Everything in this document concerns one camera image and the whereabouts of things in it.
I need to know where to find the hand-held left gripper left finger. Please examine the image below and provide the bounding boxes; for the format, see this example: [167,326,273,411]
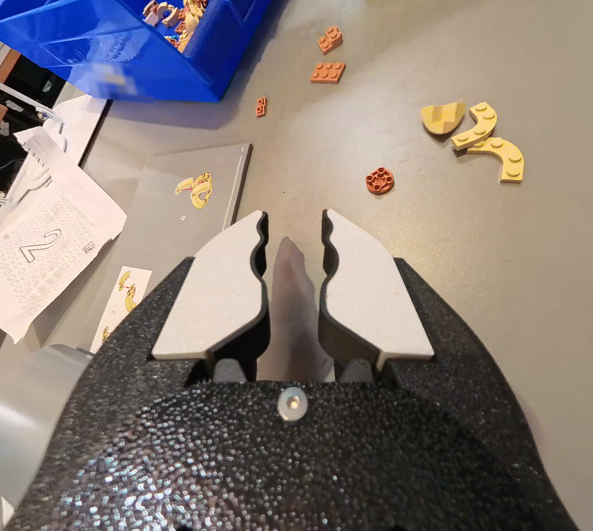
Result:
[152,211,270,361]

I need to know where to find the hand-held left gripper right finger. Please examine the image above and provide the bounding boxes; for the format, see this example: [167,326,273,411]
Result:
[320,209,435,361]

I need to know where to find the round brown plate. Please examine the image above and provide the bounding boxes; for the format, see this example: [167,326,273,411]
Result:
[365,167,395,193]

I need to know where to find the grey instruction booklet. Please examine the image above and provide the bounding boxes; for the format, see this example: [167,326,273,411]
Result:
[0,144,254,511]

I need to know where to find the tan rounded wedge brick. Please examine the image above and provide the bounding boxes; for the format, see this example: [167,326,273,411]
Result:
[421,100,466,138]

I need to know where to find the tan curved plate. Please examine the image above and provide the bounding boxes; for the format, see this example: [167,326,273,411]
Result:
[465,137,524,183]
[451,102,498,154]

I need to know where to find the large brown plate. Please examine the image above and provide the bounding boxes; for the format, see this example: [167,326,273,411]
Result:
[310,62,347,85]

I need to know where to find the pile of small toy bricks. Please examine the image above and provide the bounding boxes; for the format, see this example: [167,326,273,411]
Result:
[142,0,219,54]

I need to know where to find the blue plastic bin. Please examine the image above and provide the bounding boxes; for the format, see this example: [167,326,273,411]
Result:
[0,0,293,103]

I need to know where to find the white printed paper bag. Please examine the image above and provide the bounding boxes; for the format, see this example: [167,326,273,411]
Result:
[0,128,128,344]

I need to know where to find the white board with dark edge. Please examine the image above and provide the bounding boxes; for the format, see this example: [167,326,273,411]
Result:
[48,95,112,168]

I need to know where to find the clear acrylic stand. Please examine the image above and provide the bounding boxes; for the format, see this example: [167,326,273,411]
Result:
[0,81,65,208]

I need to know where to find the brown corner brick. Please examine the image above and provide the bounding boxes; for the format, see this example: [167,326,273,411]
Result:
[318,26,345,54]

